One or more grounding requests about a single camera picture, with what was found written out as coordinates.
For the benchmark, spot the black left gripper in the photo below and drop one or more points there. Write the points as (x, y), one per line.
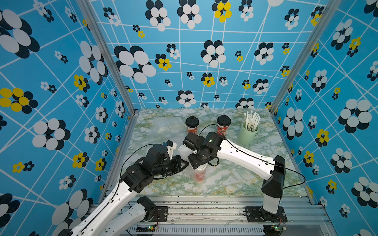
(177, 160)

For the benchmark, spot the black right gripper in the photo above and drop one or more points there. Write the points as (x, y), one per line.
(194, 163)

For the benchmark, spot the translucent plastic carrier bag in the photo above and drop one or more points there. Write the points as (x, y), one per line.
(189, 170)

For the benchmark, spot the red cup white lid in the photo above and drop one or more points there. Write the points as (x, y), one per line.
(184, 152)

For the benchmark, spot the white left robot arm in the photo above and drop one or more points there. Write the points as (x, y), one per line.
(106, 219)

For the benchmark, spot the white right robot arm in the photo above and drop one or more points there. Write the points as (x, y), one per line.
(271, 169)

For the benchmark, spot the green straw holder cup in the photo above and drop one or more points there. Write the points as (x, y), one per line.
(245, 137)

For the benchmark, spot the white paper straws bundle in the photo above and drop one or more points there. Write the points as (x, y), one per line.
(252, 120)

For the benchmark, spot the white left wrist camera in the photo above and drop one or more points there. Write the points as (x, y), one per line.
(171, 147)

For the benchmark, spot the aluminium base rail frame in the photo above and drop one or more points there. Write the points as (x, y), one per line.
(225, 216)

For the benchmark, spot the aluminium right corner post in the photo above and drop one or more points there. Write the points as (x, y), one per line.
(329, 12)

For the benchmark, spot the aluminium corner post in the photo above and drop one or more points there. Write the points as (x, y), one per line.
(329, 12)
(100, 40)

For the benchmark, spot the aluminium left corner post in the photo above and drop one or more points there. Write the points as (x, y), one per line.
(100, 40)

